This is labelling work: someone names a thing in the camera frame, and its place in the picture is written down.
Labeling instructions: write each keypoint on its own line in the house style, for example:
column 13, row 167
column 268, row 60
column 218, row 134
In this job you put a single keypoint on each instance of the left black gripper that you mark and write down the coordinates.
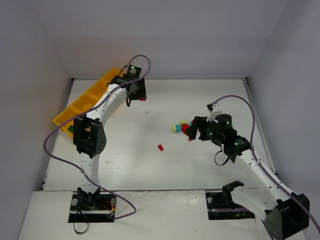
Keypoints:
column 139, row 90

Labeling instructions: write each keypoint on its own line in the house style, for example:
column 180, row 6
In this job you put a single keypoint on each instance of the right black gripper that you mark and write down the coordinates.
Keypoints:
column 200, row 127

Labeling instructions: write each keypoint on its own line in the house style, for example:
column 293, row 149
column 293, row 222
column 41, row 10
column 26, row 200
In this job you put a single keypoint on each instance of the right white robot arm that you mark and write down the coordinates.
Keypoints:
column 256, row 188

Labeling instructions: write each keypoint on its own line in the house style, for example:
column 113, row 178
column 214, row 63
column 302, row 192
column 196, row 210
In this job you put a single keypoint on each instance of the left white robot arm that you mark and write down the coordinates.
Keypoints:
column 88, row 130

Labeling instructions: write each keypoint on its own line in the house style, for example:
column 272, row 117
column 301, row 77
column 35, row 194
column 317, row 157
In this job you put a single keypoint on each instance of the lego brick pile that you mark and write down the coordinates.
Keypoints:
column 182, row 126

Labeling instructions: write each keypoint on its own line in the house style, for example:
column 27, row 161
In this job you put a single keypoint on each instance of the small red lego brick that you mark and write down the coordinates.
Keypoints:
column 160, row 147

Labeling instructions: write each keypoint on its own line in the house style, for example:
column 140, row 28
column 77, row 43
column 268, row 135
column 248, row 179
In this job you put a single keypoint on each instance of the green lego in bin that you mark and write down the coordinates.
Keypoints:
column 70, row 129

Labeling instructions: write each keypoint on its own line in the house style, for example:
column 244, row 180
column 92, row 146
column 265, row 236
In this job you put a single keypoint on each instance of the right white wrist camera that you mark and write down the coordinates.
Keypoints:
column 214, row 110

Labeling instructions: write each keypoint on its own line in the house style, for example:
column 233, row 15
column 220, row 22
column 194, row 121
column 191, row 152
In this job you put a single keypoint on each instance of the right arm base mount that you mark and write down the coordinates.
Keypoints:
column 220, row 205

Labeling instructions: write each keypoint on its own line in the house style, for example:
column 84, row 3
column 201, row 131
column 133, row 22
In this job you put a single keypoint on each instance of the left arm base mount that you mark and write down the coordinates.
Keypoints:
column 102, row 210

